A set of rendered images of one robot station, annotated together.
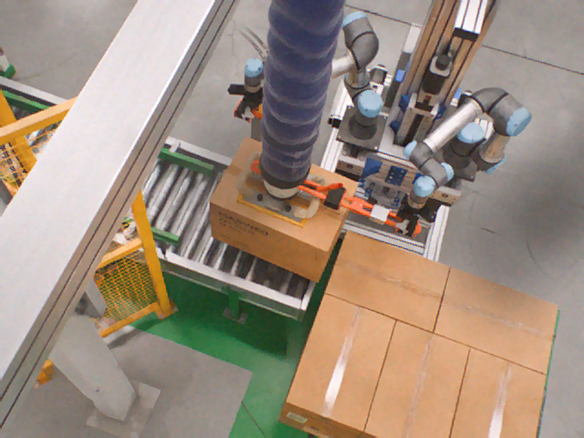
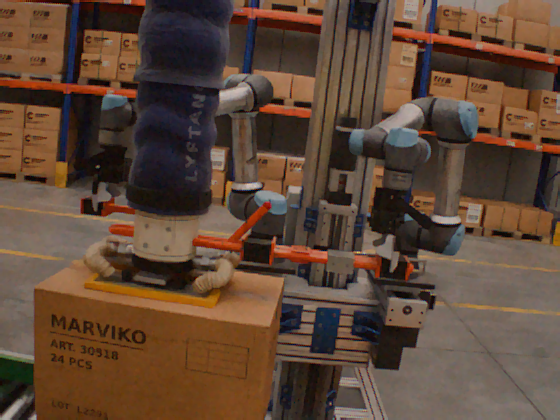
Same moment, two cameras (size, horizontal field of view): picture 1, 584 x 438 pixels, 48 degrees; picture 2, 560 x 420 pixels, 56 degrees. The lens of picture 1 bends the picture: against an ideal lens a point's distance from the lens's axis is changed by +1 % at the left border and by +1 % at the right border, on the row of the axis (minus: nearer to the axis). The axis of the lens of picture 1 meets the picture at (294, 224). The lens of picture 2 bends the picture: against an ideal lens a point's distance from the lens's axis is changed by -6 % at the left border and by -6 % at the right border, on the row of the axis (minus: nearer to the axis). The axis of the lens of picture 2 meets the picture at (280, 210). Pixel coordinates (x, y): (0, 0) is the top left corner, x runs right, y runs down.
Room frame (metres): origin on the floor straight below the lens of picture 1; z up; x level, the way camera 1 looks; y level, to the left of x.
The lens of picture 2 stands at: (0.03, 0.02, 1.57)
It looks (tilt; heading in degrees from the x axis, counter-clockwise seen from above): 10 degrees down; 352
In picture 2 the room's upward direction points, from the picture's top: 7 degrees clockwise
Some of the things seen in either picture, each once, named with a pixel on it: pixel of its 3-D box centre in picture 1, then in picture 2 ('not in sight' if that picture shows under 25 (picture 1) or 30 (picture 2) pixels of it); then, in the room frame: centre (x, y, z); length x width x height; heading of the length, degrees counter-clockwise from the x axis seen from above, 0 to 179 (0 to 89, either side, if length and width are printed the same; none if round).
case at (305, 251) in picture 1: (282, 211); (164, 349); (1.49, 0.07, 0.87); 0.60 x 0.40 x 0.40; 77
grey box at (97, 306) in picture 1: (70, 287); not in sight; (0.66, 0.70, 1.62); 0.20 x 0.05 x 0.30; 81
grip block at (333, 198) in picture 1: (334, 196); (258, 248); (1.44, -0.15, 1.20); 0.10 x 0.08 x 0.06; 169
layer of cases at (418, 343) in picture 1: (418, 359); not in sight; (1.04, -0.80, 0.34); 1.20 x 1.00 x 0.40; 81
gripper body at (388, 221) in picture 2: (410, 207); (389, 210); (1.39, -0.47, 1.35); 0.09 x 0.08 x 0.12; 79
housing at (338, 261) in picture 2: (379, 214); (339, 261); (1.40, -0.36, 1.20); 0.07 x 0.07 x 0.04; 79
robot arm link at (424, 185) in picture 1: (422, 189); (401, 149); (1.39, -0.48, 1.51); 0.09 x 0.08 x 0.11; 141
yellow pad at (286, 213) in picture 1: (274, 203); (152, 283); (1.40, 0.11, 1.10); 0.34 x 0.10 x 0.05; 79
